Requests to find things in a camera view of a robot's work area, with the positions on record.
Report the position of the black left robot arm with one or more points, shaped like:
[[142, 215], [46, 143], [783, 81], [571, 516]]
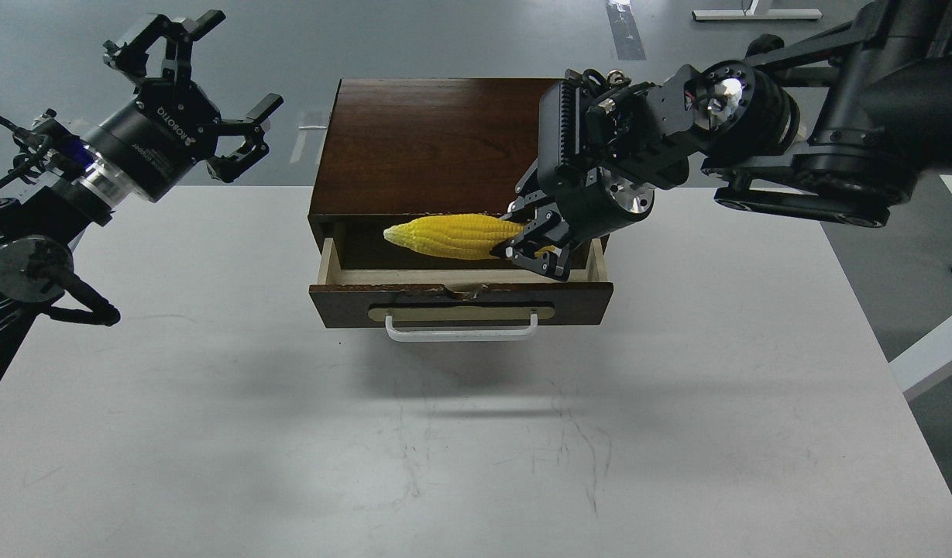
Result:
[[61, 182]]

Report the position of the wooden drawer with white handle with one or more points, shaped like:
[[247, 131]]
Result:
[[363, 280]]

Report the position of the white desk frame foot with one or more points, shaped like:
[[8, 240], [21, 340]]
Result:
[[756, 11]]

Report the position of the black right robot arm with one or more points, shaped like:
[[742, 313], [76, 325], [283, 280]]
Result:
[[837, 128]]

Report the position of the dark wooden drawer cabinet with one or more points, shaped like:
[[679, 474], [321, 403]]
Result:
[[413, 146]]

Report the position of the yellow corn cob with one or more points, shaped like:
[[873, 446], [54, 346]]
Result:
[[463, 236]]

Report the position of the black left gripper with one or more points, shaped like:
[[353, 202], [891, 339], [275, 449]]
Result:
[[158, 143]]

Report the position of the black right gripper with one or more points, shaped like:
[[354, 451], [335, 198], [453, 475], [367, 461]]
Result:
[[605, 143]]

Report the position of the white table at right edge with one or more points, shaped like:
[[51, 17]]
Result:
[[929, 361]]

